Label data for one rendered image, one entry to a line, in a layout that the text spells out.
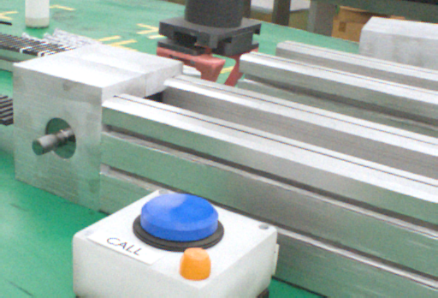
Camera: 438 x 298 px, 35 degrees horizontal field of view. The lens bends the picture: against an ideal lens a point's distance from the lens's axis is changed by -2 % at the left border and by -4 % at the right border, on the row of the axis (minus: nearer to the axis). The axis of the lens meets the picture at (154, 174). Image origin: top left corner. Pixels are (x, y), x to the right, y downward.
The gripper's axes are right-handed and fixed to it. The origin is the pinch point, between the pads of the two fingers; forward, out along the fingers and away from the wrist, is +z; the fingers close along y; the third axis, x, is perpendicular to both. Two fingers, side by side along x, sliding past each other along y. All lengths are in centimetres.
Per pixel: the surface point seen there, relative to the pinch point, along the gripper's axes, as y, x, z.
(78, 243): -36.7, -13.5, -4.9
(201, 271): -36.5, -20.5, -6.1
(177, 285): -37.0, -19.6, -5.2
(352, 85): -5.9, -16.9, -8.0
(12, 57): -1.0, 26.1, 0.3
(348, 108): -5.9, -16.9, -6.0
